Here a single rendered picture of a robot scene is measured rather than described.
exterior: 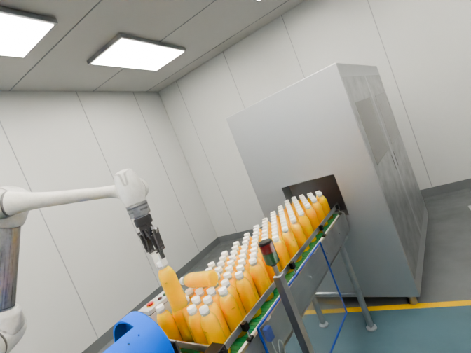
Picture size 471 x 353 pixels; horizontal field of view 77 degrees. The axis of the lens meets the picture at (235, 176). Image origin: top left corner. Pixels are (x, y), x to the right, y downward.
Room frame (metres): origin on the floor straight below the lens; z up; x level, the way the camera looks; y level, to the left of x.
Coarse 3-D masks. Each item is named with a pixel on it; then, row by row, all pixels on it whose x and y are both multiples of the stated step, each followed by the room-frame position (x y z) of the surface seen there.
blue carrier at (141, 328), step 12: (132, 312) 1.10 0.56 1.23; (120, 324) 1.13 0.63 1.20; (132, 324) 1.03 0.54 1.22; (144, 324) 1.03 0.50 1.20; (156, 324) 1.04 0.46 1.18; (120, 336) 1.16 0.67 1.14; (132, 336) 0.98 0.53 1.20; (144, 336) 0.99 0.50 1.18; (156, 336) 1.01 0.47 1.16; (108, 348) 0.94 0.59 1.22; (120, 348) 0.94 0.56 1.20; (132, 348) 0.95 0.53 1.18; (144, 348) 0.96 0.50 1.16; (156, 348) 0.98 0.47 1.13; (168, 348) 1.01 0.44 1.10
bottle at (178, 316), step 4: (172, 312) 1.36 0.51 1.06; (176, 312) 1.35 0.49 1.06; (180, 312) 1.35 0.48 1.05; (176, 316) 1.35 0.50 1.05; (180, 316) 1.35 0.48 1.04; (176, 320) 1.35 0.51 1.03; (180, 320) 1.35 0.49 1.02; (184, 320) 1.35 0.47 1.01; (180, 324) 1.35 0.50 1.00; (184, 324) 1.35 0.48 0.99; (180, 328) 1.35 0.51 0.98; (184, 328) 1.35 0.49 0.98; (188, 328) 1.35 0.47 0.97; (180, 332) 1.36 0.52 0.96; (184, 332) 1.35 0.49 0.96; (188, 332) 1.35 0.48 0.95; (184, 336) 1.35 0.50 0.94; (188, 336) 1.35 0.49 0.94; (184, 340) 1.35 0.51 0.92; (188, 340) 1.35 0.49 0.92; (192, 340) 1.35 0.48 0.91
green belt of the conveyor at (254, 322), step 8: (328, 224) 2.18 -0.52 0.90; (312, 248) 1.87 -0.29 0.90; (304, 256) 1.80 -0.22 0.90; (296, 264) 1.73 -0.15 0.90; (288, 280) 1.58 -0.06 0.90; (264, 304) 1.43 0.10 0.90; (272, 304) 1.40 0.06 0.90; (264, 312) 1.36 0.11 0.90; (256, 320) 1.32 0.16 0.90; (232, 344) 1.22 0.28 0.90; (240, 344) 1.20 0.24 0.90; (184, 352) 1.29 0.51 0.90; (192, 352) 1.27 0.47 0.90; (232, 352) 1.16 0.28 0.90
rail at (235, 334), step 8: (328, 216) 2.15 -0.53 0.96; (320, 224) 2.02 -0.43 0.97; (304, 248) 1.77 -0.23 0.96; (296, 256) 1.68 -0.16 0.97; (288, 264) 1.59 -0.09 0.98; (280, 272) 1.52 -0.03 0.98; (272, 288) 1.43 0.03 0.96; (264, 296) 1.37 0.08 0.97; (256, 304) 1.31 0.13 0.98; (248, 312) 1.26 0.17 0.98; (256, 312) 1.29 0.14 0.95; (248, 320) 1.24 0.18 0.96; (240, 328) 1.20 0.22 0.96; (232, 336) 1.15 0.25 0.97
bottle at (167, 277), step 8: (160, 272) 1.24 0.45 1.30; (168, 272) 1.24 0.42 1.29; (160, 280) 1.24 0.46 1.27; (168, 280) 1.23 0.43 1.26; (176, 280) 1.25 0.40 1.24; (168, 288) 1.23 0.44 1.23; (176, 288) 1.24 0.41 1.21; (168, 296) 1.24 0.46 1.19; (176, 296) 1.23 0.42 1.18; (184, 296) 1.26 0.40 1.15; (176, 304) 1.23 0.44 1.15; (184, 304) 1.24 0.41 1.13
